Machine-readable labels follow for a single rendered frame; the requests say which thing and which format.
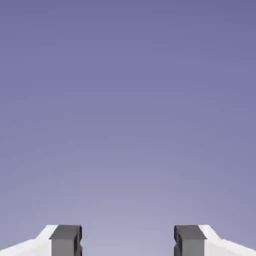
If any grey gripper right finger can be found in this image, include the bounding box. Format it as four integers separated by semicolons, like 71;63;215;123
173;224;256;256

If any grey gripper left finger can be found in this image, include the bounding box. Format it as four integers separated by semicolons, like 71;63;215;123
0;224;83;256

